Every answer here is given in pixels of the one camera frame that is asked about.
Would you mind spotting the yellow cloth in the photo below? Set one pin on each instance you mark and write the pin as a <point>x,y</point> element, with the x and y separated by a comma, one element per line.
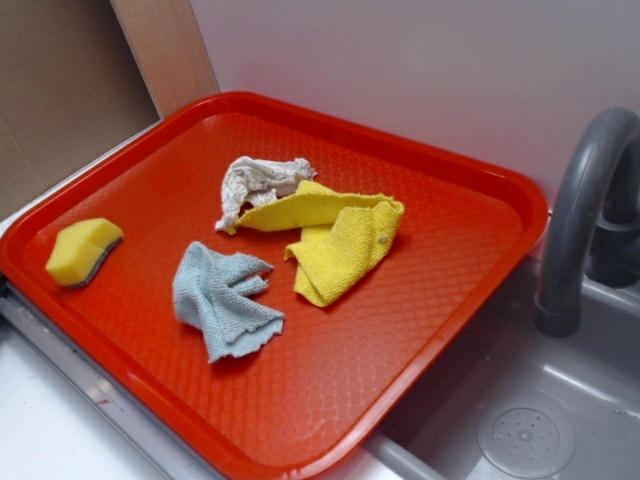
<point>343,236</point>

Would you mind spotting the white crumpled cloth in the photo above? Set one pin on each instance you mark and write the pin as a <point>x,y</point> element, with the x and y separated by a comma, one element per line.
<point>258,182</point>

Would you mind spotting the light blue cloth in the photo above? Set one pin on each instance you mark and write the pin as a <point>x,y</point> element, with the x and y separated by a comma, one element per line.
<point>213,293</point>

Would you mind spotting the red plastic tray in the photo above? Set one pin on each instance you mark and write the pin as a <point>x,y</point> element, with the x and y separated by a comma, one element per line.
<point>309,397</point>

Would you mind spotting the yellow sponge with grey pad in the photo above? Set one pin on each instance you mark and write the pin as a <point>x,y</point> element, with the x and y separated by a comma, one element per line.
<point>80,249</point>

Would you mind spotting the grey plastic sink basin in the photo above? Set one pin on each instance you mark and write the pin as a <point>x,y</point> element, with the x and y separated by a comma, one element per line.
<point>504,401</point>

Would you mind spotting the wooden board panel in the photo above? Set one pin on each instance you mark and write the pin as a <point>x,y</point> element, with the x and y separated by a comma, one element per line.
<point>169,51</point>

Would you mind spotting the grey plastic faucet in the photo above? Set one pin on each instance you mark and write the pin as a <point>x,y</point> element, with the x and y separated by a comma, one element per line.
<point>594,228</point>

